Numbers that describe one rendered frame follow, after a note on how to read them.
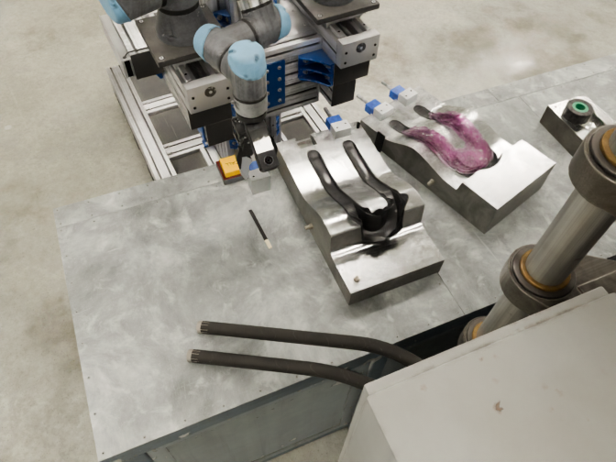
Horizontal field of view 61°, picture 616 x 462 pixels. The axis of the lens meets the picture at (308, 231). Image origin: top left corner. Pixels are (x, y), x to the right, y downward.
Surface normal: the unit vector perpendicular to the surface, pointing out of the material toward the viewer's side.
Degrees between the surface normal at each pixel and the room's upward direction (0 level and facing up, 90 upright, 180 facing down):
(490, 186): 0
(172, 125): 0
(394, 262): 0
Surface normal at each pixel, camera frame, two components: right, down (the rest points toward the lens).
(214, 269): 0.04, -0.58
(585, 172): -0.96, 0.20
